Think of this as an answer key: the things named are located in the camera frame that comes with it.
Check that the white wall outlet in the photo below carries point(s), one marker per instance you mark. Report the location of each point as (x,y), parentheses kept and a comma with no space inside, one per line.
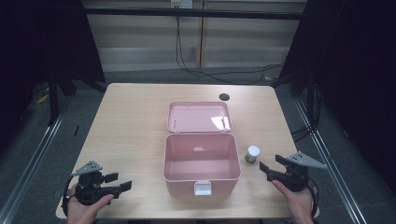
(181,3)

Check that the person's left hand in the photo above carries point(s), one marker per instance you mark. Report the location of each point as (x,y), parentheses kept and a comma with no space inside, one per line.
(82,213)

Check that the metal floor rail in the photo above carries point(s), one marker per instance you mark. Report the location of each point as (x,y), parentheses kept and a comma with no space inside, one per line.
(31,161)
(330,161)

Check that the pink plastic box with lid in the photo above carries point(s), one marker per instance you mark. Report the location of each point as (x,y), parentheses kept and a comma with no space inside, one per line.
(202,165)

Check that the black horizontal frame bar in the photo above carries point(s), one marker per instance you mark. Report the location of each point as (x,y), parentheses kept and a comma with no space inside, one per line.
(193,13)

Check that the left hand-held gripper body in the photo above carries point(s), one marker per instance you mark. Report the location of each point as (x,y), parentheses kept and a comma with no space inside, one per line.
(90,189)

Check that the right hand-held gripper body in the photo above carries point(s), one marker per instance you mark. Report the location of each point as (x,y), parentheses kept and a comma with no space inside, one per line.
(295,177)

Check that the dark curtain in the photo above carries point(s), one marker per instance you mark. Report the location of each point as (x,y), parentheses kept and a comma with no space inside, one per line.
(355,77)

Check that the person's right hand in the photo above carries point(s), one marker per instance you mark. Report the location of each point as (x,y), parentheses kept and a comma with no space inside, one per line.
(299,205)

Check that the black table grommet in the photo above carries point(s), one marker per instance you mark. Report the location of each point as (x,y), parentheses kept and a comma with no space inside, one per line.
(224,96)

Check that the yellow tape scrap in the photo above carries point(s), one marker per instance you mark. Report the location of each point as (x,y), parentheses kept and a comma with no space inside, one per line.
(42,99)

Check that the black stand leg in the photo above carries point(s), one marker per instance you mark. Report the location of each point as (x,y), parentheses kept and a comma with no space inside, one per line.
(53,102)

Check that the small jar with white lid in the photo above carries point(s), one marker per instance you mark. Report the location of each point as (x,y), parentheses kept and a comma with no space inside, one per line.
(252,154)

